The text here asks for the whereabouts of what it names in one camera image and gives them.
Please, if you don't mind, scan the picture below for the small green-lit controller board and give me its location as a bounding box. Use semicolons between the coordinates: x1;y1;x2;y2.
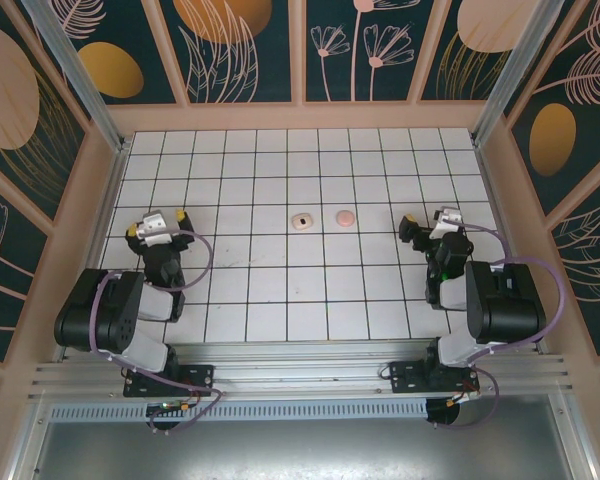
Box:
147;398;194;417

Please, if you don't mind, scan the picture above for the grey metal sheet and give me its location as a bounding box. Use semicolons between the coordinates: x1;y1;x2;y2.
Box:
9;394;594;480

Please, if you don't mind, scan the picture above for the yellow connector with wires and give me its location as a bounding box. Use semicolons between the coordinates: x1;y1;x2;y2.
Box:
447;388;482;407

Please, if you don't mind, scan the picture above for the aluminium frame post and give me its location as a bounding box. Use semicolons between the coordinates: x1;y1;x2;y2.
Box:
21;0;131;154
471;0;552;147

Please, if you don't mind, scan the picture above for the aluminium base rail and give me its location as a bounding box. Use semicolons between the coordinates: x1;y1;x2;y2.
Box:
27;339;574;404

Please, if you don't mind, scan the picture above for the grey slotted cable duct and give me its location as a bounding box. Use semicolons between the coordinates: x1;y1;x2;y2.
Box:
49;402;429;422

